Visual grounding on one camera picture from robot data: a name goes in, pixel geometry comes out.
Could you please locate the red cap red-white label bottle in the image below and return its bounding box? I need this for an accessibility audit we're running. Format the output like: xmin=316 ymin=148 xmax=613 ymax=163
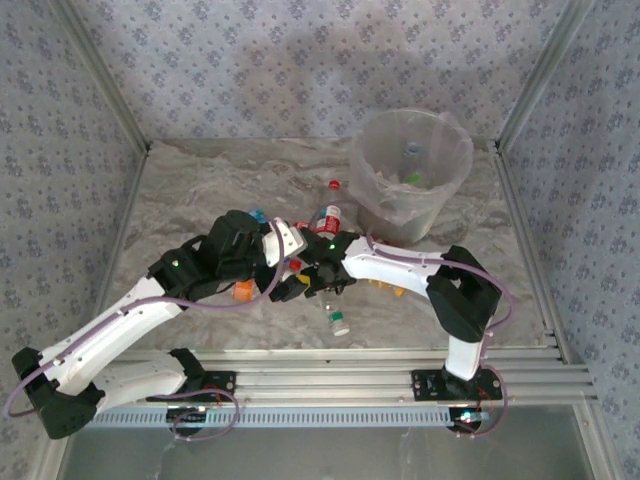
xmin=313 ymin=179 xmax=346 ymax=239

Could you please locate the amber bottle yellow cap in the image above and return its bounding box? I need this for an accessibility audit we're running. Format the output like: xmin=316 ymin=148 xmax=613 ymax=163
xmin=368 ymin=278 xmax=407 ymax=300

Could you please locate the translucent plastic bin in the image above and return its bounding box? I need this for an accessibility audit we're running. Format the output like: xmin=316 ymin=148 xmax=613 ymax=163
xmin=348 ymin=107 xmax=475 ymax=246

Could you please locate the clear plastic bin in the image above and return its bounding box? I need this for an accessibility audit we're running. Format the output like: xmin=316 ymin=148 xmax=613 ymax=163
xmin=348 ymin=107 xmax=475 ymax=221

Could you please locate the small controller board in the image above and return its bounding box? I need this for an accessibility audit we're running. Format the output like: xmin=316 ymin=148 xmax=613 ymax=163
xmin=446 ymin=407 xmax=489 ymax=435
xmin=166 ymin=405 xmax=209 ymax=437

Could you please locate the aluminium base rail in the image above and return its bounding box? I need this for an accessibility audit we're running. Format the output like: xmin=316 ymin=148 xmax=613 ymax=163
xmin=112 ymin=348 xmax=600 ymax=407

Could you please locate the aluminium side rail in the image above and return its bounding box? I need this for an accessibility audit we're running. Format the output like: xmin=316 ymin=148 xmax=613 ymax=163
xmin=42 ymin=144 xmax=151 ymax=480

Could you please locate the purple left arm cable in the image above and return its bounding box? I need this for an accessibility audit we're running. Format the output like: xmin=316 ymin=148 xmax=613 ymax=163
xmin=2 ymin=219 xmax=294 ymax=444

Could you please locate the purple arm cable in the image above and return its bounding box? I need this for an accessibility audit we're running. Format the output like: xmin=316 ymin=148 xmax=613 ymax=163
xmin=308 ymin=203 xmax=516 ymax=439
xmin=2 ymin=219 xmax=294 ymax=444

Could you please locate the grey slotted cable duct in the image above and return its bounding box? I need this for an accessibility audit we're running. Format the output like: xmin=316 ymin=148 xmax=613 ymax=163
xmin=74 ymin=405 xmax=484 ymax=429

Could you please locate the aluminium corner post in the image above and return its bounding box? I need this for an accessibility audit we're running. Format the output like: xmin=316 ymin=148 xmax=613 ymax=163
xmin=49 ymin=0 xmax=152 ymax=154
xmin=497 ymin=0 xmax=596 ymax=146

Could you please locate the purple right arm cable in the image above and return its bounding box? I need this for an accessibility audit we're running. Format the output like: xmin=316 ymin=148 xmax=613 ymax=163
xmin=308 ymin=203 xmax=516 ymax=439

